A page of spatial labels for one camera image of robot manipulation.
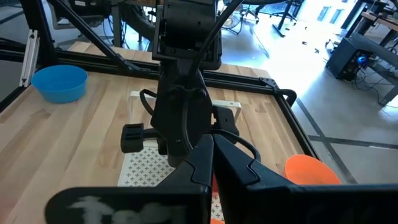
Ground black computer tower blue lights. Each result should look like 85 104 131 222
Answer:
325 32 374 82

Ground dark metal cart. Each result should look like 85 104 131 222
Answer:
46 0 156 50

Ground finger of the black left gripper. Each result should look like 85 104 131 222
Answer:
212 105 241 137
120 123 191 168

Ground grey desk wooden top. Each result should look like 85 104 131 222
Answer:
341 0 398 106

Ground white perforated metal tray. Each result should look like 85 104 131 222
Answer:
117 90 243 222

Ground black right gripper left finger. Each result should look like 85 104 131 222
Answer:
45 134 215 224

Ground blue plastic mini bowl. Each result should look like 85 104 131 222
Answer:
30 64 89 105

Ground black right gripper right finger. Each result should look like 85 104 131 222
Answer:
213 135 398 224

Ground silver aluminium extrusion piece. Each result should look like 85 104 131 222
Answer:
19 29 40 88

